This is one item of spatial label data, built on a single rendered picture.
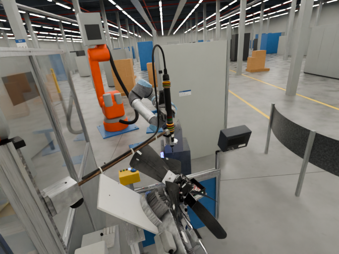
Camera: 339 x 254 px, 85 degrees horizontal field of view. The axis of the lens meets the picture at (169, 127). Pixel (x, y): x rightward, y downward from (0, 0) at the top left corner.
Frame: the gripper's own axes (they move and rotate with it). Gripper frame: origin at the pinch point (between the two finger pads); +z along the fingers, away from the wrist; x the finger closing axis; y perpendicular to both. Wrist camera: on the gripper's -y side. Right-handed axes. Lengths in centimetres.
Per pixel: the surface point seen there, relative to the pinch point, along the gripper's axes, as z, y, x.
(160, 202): 12, 49, 14
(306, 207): -26, 166, -172
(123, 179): -34, 61, 34
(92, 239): -4, 80, 60
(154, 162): -1.8, 30.9, 12.4
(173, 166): -15.0, 47.1, -2.9
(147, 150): -8.4, 25.8, 14.5
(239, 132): -34, 43, -72
